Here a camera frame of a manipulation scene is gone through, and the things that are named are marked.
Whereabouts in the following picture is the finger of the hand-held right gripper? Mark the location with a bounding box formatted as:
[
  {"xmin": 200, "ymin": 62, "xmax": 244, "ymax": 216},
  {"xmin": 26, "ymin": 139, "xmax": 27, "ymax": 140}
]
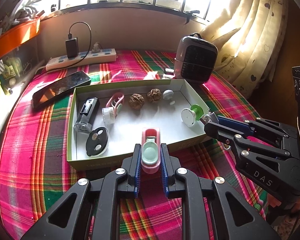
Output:
[
  {"xmin": 216, "ymin": 116, "xmax": 298, "ymax": 147},
  {"xmin": 204, "ymin": 121, "xmax": 292, "ymax": 162}
]

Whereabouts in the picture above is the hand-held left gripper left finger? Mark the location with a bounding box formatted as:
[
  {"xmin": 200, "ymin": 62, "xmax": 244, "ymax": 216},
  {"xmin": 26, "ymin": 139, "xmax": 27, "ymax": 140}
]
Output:
[{"xmin": 21, "ymin": 144, "xmax": 142, "ymax": 240}]

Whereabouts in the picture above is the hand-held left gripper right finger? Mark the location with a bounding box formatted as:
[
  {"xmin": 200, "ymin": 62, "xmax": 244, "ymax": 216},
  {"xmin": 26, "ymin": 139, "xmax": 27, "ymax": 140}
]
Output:
[{"xmin": 161, "ymin": 143, "xmax": 280, "ymax": 240}]

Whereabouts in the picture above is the white green suction disc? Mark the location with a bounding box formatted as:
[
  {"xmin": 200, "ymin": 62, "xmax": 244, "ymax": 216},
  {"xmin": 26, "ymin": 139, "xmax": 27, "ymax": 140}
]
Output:
[{"xmin": 181, "ymin": 104, "xmax": 204, "ymax": 127}]

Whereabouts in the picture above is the deep pink clip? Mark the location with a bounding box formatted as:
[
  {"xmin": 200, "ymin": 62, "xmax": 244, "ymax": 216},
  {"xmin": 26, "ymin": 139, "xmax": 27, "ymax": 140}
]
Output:
[{"xmin": 141, "ymin": 127, "xmax": 162, "ymax": 174}]

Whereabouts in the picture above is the black oval disc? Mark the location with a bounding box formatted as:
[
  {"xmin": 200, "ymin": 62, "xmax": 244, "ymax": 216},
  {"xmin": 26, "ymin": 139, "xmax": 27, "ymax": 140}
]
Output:
[{"xmin": 86, "ymin": 127, "xmax": 110, "ymax": 158}]

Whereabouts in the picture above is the green cardboard box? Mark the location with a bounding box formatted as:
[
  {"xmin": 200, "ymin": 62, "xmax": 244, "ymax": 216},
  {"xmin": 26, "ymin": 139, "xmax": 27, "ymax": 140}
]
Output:
[{"xmin": 66, "ymin": 79, "xmax": 212, "ymax": 172}]

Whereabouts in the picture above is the small clear jar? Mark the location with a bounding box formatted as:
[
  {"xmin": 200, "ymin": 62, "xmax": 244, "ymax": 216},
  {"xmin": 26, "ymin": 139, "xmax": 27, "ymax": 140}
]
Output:
[{"xmin": 102, "ymin": 107, "xmax": 115, "ymax": 125}]

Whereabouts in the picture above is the grey round knob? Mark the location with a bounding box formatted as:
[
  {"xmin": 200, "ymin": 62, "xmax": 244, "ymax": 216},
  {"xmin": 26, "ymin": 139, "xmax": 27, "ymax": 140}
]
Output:
[{"xmin": 162, "ymin": 89, "xmax": 176, "ymax": 105}]

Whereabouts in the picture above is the brown walnut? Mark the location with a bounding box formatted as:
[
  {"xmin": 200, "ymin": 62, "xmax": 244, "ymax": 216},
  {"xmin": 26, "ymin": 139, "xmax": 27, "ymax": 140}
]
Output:
[
  {"xmin": 129, "ymin": 94, "xmax": 143, "ymax": 110},
  {"xmin": 147, "ymin": 88, "xmax": 162, "ymax": 103}
]

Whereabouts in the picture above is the pale pink clip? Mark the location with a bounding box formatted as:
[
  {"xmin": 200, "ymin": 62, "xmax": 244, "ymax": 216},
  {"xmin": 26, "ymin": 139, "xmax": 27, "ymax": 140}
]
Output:
[{"xmin": 105, "ymin": 92, "xmax": 125, "ymax": 117}]

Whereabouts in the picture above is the black bike light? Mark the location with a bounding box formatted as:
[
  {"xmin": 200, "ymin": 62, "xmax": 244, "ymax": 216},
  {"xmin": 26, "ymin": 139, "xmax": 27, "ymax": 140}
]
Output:
[{"xmin": 74, "ymin": 97, "xmax": 100, "ymax": 133}]

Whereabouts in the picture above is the small grey black heater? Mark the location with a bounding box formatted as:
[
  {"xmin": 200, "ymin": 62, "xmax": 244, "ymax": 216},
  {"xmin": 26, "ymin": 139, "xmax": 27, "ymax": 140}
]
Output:
[{"xmin": 174, "ymin": 33, "xmax": 218, "ymax": 84}]

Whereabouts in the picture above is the cream heart-print curtain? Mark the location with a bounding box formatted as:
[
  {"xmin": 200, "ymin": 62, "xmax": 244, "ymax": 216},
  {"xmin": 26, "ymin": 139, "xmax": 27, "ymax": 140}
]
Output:
[{"xmin": 199, "ymin": 0, "xmax": 289, "ymax": 99}]

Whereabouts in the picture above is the black smartphone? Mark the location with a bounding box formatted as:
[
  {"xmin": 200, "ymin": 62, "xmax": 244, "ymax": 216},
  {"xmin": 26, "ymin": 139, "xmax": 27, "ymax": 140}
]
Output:
[{"xmin": 32, "ymin": 70, "xmax": 92, "ymax": 109}]

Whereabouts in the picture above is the white power strip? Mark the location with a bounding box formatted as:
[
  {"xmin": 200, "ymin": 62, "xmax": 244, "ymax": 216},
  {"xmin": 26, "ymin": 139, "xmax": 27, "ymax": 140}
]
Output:
[{"xmin": 45, "ymin": 47, "xmax": 117, "ymax": 72}]

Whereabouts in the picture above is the black window latch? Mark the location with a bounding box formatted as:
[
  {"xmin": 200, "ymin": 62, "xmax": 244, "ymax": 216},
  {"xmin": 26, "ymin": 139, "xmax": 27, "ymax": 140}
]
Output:
[{"xmin": 184, "ymin": 10, "xmax": 200, "ymax": 25}]

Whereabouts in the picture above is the black charger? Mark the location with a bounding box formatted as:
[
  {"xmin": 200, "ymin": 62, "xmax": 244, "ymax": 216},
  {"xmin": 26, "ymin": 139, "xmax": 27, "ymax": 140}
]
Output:
[{"xmin": 66, "ymin": 37, "xmax": 79, "ymax": 59}]

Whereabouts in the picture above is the orange plastic tray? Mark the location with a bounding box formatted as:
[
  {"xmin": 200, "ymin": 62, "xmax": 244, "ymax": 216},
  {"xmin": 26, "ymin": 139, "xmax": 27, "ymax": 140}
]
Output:
[{"xmin": 0, "ymin": 17, "xmax": 40, "ymax": 59}]

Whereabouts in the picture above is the black charger cable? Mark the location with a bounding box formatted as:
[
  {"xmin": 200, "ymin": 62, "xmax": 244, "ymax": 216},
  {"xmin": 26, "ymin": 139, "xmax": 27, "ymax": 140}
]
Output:
[{"xmin": 68, "ymin": 22, "xmax": 92, "ymax": 64}]

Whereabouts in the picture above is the white cord bundle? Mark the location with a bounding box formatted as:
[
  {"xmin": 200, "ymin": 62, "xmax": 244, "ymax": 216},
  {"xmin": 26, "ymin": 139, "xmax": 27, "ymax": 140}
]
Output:
[{"xmin": 11, "ymin": 0, "xmax": 44, "ymax": 20}]

